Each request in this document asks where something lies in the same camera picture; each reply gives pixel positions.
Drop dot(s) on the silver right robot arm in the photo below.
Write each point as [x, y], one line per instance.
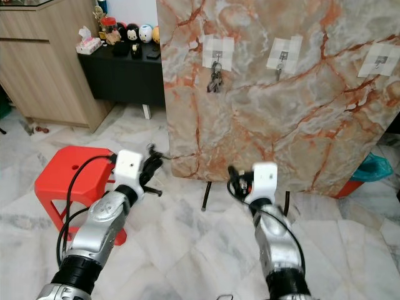
[278, 244]

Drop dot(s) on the black metal panel leg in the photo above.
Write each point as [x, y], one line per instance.
[286, 203]
[205, 197]

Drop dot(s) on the white console leg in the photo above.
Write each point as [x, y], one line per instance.
[146, 111]

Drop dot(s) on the marble pattern panel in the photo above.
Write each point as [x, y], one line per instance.
[275, 125]

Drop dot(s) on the black low console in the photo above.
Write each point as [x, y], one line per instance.
[125, 82]

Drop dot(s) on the red plastic stool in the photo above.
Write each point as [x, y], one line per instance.
[69, 178]

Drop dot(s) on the hanging key bunch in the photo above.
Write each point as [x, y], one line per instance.
[215, 80]

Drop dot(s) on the black phone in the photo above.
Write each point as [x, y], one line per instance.
[153, 54]

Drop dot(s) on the red bucket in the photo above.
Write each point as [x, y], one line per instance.
[349, 189]

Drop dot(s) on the black wallet pouch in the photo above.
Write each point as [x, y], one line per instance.
[120, 50]

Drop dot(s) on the small red dumbbell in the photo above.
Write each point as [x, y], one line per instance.
[43, 129]

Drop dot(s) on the orange egg shaped toy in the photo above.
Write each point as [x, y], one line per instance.
[156, 35]

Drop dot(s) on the white egg shaped toy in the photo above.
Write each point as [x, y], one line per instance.
[146, 33]

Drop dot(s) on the black egg shaped toy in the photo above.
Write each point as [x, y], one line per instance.
[133, 33]

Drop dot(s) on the teal bin liner bag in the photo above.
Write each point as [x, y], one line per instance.
[372, 167]

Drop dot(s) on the pink white tissue box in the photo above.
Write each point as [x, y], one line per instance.
[89, 43]

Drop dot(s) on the light wooden cabinet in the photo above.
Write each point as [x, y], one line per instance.
[50, 75]

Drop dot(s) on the red lidded clear jar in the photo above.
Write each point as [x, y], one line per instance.
[108, 26]

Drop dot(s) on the gold trophy figurine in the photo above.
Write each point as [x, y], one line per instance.
[102, 9]

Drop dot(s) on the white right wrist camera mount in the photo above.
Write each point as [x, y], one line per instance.
[262, 180]

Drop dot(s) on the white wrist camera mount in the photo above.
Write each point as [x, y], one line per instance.
[262, 180]
[128, 167]

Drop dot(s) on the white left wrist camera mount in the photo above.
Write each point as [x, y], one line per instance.
[128, 167]

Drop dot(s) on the white taped wall hook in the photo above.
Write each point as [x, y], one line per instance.
[218, 49]
[285, 53]
[377, 60]

